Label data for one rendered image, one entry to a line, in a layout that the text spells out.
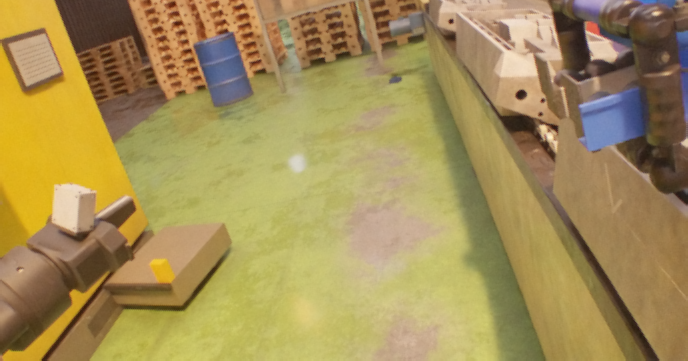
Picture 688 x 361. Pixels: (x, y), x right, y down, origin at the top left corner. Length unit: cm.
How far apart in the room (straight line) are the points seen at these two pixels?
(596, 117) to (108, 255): 50
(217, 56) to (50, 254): 615
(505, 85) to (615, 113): 97
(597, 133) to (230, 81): 636
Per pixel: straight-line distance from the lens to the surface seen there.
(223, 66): 668
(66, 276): 58
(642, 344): 81
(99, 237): 57
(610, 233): 83
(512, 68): 143
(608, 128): 47
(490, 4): 301
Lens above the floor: 134
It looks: 22 degrees down
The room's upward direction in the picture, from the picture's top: 16 degrees counter-clockwise
